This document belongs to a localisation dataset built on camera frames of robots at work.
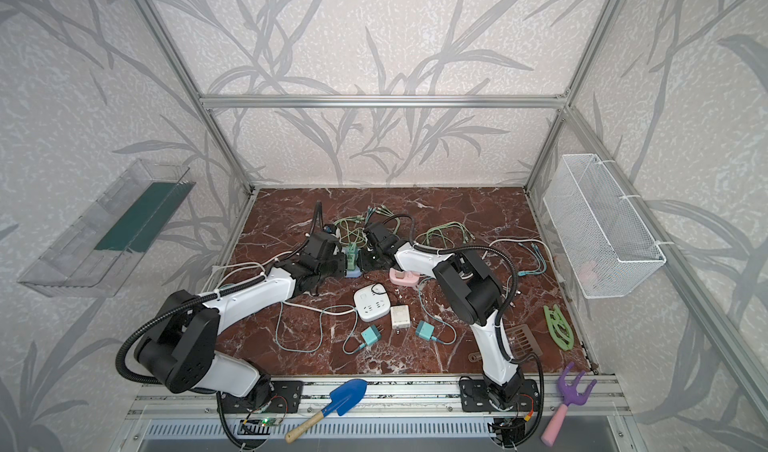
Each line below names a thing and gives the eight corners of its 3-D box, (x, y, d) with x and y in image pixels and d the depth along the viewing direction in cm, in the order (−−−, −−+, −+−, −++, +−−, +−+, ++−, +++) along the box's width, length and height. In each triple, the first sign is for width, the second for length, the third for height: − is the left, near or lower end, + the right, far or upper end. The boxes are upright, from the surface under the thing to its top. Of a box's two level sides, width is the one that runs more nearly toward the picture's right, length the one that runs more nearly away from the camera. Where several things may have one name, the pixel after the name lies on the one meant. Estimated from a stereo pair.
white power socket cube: (360, 325, 86) (359, 322, 84) (352, 294, 93) (351, 290, 90) (394, 314, 89) (394, 310, 87) (384, 284, 95) (384, 280, 93)
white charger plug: (390, 328, 86) (389, 325, 84) (390, 308, 90) (390, 304, 88) (410, 328, 86) (410, 325, 84) (410, 308, 90) (410, 304, 88)
